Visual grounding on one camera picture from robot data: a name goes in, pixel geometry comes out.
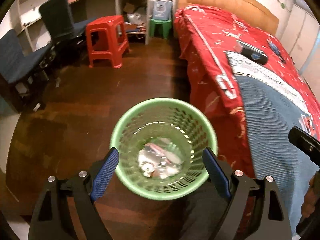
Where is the black office chair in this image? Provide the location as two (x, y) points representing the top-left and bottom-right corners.
(39, 0), (96, 56)

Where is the wooden headboard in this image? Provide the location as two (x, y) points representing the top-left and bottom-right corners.
(177, 0), (279, 36)

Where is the red plastic stool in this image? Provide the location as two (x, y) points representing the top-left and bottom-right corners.
(86, 15), (130, 68)

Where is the paper ball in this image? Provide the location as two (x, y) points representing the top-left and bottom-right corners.
(141, 163), (155, 178)

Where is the white desk with shelves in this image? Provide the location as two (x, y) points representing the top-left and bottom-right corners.
(15, 0), (152, 55)

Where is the pink snack bag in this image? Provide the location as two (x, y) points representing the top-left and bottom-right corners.
(145, 142), (165, 156)

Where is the white wardrobe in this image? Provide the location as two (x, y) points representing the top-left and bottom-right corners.
(280, 4), (319, 97)

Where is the blue paper bag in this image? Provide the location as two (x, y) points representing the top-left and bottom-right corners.
(152, 1), (172, 21)

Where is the black rectangular box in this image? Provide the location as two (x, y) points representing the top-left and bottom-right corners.
(234, 40), (268, 65)

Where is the blue ribbed blanket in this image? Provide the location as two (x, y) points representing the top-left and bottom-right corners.
(226, 51), (318, 235)

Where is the red patterned duvet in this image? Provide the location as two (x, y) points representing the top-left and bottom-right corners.
(174, 4), (319, 176)

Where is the dark blue chair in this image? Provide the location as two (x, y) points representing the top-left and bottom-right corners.
(1, 29), (56, 113)

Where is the blue toy on bed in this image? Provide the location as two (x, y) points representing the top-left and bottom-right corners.
(267, 39), (286, 63)

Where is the green small stool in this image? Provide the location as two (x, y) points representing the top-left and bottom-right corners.
(150, 18), (172, 39)

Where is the person right hand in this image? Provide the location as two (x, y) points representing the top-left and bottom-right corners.
(301, 176), (318, 218)

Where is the green plastic waste basket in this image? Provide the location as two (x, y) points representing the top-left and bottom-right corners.
(110, 98), (218, 200)

